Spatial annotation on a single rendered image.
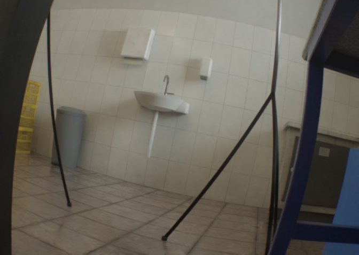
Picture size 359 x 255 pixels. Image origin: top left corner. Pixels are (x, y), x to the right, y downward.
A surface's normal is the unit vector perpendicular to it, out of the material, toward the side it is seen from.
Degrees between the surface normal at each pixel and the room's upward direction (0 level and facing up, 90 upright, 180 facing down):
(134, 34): 90
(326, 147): 90
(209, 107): 90
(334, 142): 90
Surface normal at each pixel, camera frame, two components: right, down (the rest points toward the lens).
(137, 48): -0.20, -0.06
